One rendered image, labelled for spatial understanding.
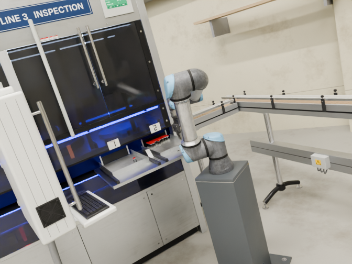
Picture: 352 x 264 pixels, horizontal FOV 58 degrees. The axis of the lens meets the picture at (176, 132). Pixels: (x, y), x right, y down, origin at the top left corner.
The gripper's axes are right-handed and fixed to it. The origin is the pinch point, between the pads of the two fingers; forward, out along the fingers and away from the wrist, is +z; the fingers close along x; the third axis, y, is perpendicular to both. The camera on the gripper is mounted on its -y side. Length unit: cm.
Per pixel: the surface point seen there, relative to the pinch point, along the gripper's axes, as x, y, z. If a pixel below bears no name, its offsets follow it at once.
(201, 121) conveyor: -40, 40, 2
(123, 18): 6, 29, -92
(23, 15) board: 68, 28, -105
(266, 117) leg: -87, 13, 13
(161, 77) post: -10, 29, -45
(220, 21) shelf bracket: -187, 175, -80
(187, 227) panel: 5, 30, 79
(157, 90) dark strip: -3.6, 29.2, -36.4
